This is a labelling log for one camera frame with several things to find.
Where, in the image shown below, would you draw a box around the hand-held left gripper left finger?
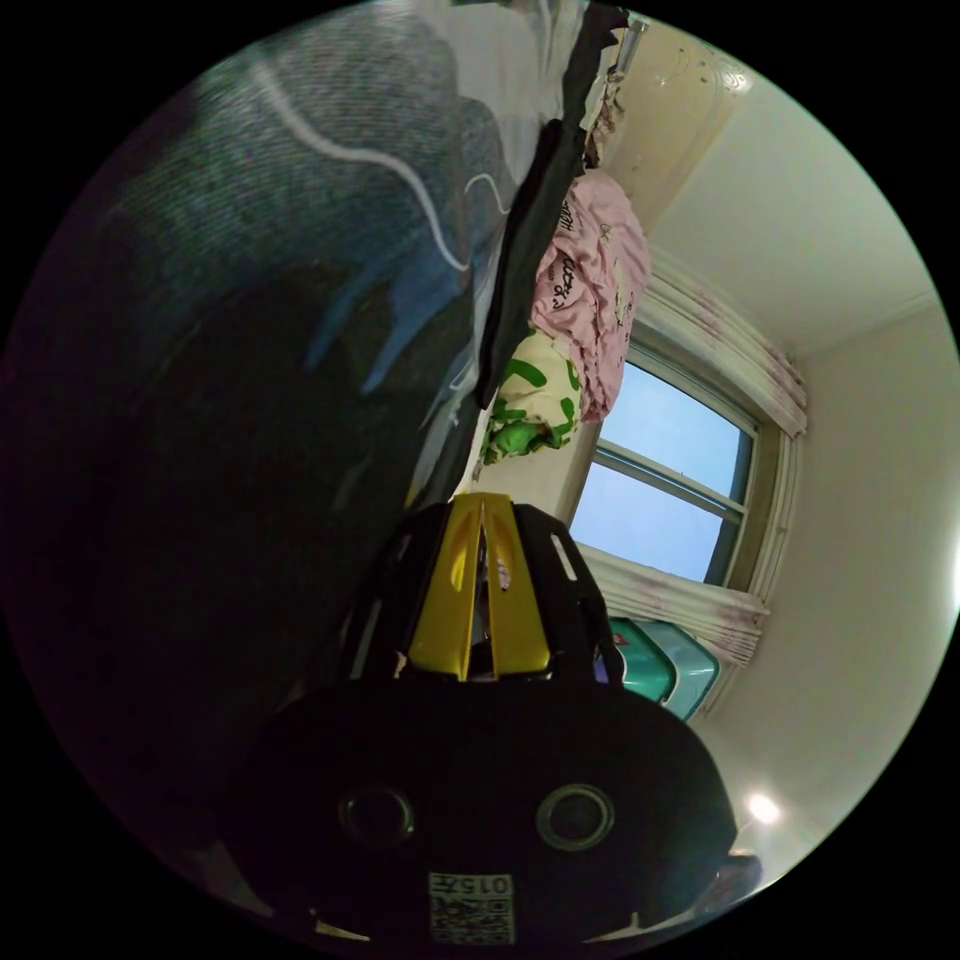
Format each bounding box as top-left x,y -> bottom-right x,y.
405,492 -> 483,674

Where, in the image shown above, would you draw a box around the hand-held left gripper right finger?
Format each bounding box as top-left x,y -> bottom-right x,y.
482,494 -> 554,678

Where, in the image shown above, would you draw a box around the black t-shirt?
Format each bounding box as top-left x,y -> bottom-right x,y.
475,2 -> 633,411

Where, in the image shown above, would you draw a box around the green plastic storage box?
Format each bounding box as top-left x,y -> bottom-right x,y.
608,614 -> 678,705

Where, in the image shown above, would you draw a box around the white curtain with pink print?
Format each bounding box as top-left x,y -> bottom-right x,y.
581,542 -> 774,720
635,245 -> 811,439

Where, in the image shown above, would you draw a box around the light teal plastic storage box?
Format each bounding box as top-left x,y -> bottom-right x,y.
659,623 -> 723,723

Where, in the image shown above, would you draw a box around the window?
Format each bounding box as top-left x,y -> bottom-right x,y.
568,358 -> 760,588

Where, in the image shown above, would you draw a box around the cream pillow with green print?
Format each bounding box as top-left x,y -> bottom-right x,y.
479,326 -> 585,471

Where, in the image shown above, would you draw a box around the pink printed quilt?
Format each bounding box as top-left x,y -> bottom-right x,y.
530,172 -> 652,426

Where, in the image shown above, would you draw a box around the bed with blue patterned sheet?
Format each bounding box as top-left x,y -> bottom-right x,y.
5,0 -> 753,913

